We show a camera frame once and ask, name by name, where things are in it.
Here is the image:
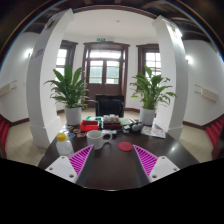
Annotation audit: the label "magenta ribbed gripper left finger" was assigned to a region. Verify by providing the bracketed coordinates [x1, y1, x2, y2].
[46, 145, 94, 183]

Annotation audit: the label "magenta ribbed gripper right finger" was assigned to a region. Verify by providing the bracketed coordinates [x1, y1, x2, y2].
[134, 145, 179, 183]

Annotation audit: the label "plastic bottle yellow cap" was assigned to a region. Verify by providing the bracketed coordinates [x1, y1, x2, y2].
[56, 132, 74, 156]

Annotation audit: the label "white paper booklet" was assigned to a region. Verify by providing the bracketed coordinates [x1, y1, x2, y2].
[141, 126, 166, 139]

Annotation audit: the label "red round coaster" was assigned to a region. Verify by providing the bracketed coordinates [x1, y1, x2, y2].
[118, 142, 133, 152]

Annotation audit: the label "white ceramic mug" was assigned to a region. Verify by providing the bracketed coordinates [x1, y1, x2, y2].
[86, 130, 112, 150]

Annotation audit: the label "grey round objects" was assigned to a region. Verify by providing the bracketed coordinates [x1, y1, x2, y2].
[131, 123, 143, 132]

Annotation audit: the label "red plastic box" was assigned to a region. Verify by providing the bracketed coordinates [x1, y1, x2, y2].
[80, 120, 99, 132]

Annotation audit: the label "left white pillar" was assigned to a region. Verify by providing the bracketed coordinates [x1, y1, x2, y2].
[26, 9, 74, 148]

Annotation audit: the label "white pillar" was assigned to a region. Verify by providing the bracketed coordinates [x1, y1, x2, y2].
[26, 9, 74, 148]
[152, 16, 188, 141]

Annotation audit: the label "green flat pad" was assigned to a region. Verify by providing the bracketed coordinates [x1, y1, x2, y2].
[119, 118, 132, 126]

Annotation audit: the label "brown box with cups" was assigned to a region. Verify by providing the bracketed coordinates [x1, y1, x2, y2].
[103, 114, 121, 130]

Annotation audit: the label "black office chair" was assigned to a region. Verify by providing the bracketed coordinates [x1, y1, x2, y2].
[95, 94, 124, 117]

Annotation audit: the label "left potted green plant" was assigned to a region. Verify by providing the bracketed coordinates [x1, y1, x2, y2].
[48, 65, 88, 126]

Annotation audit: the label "potted green plant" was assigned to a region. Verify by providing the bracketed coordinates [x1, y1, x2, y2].
[131, 66, 177, 126]
[48, 65, 88, 126]

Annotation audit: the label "right potted green plant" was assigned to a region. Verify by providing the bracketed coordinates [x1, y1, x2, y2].
[131, 66, 177, 126]

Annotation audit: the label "right white pillar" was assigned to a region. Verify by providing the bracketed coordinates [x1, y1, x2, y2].
[152, 16, 188, 141]

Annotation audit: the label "dark wooden double door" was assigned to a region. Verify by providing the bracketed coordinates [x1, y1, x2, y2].
[83, 41, 130, 108]

